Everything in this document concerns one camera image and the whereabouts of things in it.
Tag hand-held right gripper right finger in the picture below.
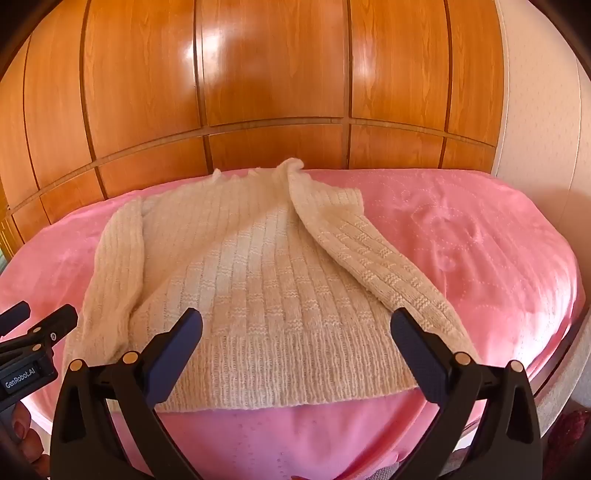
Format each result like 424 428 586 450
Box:
390 307 544 480

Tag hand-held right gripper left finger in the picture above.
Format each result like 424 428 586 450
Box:
50 307 218 480

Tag wooden wardrobe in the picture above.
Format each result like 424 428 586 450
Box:
0 0 509 260

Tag pink blanket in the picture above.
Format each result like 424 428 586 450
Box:
0 167 585 480

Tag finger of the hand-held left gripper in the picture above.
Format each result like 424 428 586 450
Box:
25 304 79 355
0 301 31 337

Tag person's left hand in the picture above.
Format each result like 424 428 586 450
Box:
11 405 52 468

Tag cream knit sweater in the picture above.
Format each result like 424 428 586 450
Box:
62 157 484 413

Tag red rug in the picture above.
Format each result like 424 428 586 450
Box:
547 408 590 465

